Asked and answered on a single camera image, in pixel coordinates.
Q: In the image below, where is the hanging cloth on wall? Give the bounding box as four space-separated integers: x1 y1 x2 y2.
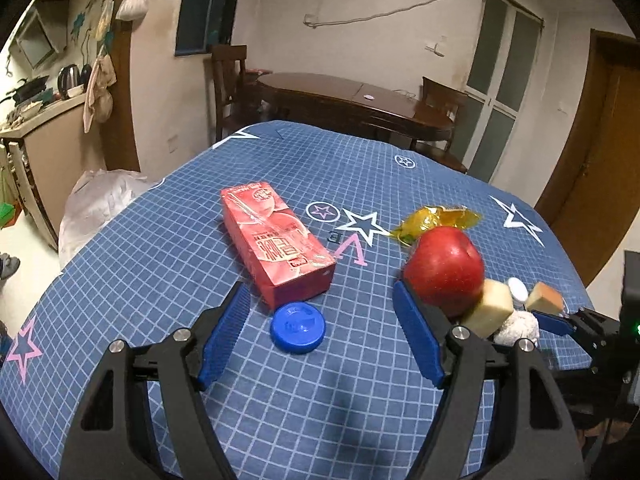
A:
82 53 117 133

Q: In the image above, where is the pale yellow sponge block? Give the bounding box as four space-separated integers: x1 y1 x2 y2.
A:
461 278 514 338

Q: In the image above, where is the blue bottle cap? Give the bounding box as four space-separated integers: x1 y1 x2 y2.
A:
270 301 326 354

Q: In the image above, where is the white bottle cap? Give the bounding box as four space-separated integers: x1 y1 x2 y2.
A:
506 276 529 307

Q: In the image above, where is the orange-topped sponge block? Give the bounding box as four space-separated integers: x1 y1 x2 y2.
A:
525 282 564 315

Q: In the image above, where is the brown wooden door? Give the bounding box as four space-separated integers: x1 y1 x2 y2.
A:
535 29 639 285

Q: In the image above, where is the electric kettle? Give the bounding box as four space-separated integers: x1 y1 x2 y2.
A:
56 64 81 100

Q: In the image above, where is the white cloth ball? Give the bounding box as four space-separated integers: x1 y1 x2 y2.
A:
494 311 540 347

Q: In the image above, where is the right wooden chair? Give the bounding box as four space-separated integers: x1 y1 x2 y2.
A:
412 76 468 174

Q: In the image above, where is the left wooden chair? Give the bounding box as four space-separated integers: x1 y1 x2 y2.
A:
209 44 271 142

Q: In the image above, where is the yellow plastic wrapper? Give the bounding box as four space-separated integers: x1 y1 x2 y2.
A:
390 206 483 246

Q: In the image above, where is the glass panel door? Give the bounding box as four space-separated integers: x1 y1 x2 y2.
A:
461 0 544 182

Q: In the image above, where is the red apple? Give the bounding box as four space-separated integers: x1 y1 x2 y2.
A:
402 226 485 318

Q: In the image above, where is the kitchen counter cabinet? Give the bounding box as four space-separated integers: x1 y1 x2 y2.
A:
1 94 106 248

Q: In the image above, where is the blue checkered tablecloth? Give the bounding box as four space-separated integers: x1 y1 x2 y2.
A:
1 122 590 479

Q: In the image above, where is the red drink carton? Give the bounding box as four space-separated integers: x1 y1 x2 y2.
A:
220 181 336 309

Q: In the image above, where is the dark wooden dining table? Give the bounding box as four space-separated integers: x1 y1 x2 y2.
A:
257 73 440 148

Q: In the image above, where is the wooden chair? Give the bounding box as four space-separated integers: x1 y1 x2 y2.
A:
412 76 468 174
209 44 271 142

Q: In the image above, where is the white trash bag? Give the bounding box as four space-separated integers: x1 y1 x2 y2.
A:
58 169 160 269

